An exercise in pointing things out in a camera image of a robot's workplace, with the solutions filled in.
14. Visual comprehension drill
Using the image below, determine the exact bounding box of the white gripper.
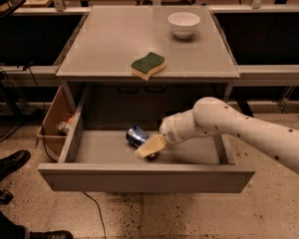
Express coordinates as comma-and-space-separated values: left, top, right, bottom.
135, 110, 203, 158

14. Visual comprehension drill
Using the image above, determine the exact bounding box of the blue pepsi can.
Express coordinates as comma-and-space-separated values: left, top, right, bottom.
126, 125, 157, 159

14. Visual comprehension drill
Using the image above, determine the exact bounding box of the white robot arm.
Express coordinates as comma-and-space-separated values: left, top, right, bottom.
135, 97, 299, 174

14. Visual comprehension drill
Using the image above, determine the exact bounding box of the grey open top drawer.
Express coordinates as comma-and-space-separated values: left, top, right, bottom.
38, 86, 254, 193

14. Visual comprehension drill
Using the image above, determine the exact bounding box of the green yellow sponge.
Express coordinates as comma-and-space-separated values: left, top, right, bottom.
131, 52, 165, 81

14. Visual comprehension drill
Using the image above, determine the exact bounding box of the orange object in box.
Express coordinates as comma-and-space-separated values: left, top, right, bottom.
67, 117, 74, 124

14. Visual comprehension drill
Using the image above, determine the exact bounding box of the cardboard box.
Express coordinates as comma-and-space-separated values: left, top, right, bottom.
37, 87, 73, 161

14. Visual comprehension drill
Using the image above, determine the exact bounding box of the grey cabinet table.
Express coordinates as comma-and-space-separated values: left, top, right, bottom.
57, 6, 239, 119

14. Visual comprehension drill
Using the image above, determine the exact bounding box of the white bowl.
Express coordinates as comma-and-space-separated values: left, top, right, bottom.
167, 12, 200, 39

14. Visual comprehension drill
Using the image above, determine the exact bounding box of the black shoe lower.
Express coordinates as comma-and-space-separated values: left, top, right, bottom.
30, 230, 74, 239

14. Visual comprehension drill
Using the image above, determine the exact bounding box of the black shoe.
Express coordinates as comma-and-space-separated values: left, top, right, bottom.
30, 230, 74, 239
0, 150, 31, 182

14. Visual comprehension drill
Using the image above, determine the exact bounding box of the black shoe upper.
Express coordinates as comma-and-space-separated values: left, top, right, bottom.
0, 150, 31, 182

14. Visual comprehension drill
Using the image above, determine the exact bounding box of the black floor cable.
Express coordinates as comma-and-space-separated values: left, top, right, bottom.
82, 191, 108, 239

